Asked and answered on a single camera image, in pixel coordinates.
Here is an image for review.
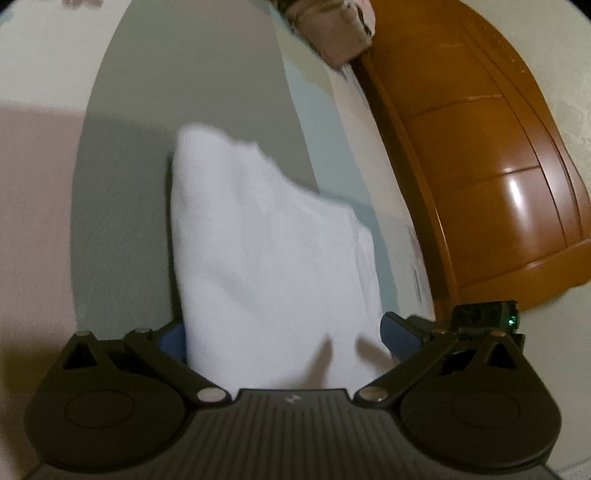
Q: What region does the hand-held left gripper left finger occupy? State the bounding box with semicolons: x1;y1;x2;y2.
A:
58;322;232;409

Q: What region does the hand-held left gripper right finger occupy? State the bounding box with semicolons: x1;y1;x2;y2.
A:
353;312;533;409

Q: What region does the white printed sweatshirt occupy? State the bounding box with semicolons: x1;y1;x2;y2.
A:
168;122;398;389

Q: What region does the wooden headboard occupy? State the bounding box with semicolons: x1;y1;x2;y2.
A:
353;0;591;319

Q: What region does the pink handbag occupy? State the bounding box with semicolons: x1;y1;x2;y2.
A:
281;0;375;66

